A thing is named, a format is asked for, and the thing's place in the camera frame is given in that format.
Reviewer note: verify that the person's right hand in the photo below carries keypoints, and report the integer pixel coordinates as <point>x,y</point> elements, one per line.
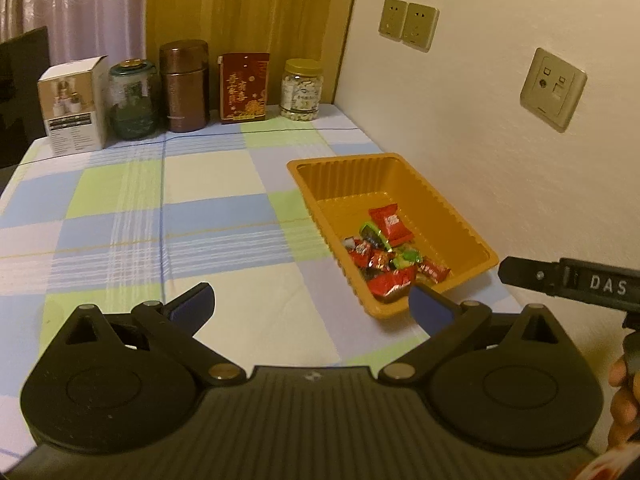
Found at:
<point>625,405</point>

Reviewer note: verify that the white cardboard box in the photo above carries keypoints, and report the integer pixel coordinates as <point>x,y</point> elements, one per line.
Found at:
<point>72,110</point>

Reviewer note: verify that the red snack packet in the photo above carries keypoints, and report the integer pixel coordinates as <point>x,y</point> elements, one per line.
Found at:
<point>390,222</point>

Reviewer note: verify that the beige network wall plate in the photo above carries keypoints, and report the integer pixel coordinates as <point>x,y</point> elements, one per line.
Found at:
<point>552,90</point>

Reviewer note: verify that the red gift box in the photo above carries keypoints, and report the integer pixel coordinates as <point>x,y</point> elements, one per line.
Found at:
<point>243,90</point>

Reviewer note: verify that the red packet with figure print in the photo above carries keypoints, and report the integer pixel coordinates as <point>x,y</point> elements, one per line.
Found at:
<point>392,284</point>

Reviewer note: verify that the brown candy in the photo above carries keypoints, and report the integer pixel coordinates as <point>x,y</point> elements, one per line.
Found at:
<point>380,260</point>

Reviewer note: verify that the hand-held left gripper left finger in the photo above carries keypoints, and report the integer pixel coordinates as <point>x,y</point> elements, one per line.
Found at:
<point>196,305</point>

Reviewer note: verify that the wooden panel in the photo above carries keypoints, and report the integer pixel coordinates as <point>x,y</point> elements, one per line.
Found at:
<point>250,5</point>

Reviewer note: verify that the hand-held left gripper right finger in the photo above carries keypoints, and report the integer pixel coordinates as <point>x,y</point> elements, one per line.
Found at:
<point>429,305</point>

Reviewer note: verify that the brown metal canister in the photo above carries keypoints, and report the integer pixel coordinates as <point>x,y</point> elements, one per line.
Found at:
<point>184,90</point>

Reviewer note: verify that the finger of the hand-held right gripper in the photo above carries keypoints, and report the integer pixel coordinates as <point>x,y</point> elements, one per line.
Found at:
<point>527,274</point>

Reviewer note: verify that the yellow plastic tray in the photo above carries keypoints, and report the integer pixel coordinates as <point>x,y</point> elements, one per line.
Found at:
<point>350,180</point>

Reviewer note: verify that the black flat screen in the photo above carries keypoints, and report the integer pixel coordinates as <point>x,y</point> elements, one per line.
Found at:
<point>20,100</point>

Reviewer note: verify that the beige wall socket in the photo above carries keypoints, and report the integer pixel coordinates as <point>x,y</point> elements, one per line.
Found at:
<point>392,19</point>
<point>420,27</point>

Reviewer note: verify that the sheer curtain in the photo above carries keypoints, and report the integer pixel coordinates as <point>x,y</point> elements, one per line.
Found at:
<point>75,0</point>

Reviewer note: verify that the plastic jar of nuts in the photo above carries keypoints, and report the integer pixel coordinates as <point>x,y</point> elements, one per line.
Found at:
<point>301,92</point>

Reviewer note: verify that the green glass jar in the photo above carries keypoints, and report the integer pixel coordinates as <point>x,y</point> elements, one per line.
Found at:
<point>132,105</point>

